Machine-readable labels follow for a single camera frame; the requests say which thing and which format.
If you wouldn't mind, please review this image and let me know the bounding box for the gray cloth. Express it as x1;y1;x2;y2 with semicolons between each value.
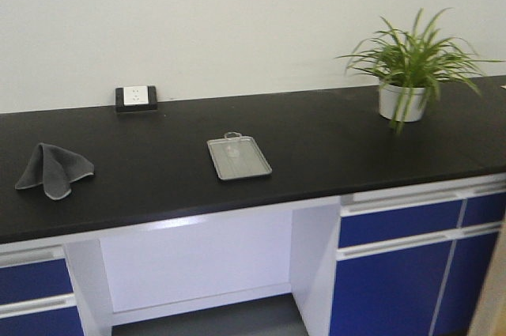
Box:
15;143;95;201

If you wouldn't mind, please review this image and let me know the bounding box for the blue cabinet door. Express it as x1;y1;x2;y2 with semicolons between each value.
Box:
431;193;505;335
329;241;451;335

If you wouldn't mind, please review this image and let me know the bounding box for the blue lower drawer left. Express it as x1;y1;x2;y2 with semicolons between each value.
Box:
1;307;84;336

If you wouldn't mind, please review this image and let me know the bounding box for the blue drawer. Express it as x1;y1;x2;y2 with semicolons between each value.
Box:
1;307;84;336
1;259;74;305
338;200;463;248

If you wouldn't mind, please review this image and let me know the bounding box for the blue drawer front left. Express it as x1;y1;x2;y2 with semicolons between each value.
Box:
1;259;74;305

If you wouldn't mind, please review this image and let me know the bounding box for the black white power socket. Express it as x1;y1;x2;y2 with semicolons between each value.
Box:
115;85;157;113

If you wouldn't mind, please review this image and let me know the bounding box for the green potted plant white pot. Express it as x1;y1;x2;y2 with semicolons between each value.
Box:
337;8;505;134

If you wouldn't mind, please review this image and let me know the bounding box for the gray metal tray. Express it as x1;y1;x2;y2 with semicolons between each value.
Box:
206;135;272;181

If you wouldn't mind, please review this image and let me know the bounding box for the clear glass beaker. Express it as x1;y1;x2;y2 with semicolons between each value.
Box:
224;131;242;158

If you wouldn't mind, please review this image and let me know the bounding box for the blue drawer front right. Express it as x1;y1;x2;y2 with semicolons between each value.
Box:
338;200;463;248

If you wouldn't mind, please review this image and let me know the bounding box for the blue far right cabinet door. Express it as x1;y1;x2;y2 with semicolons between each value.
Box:
431;193;505;335

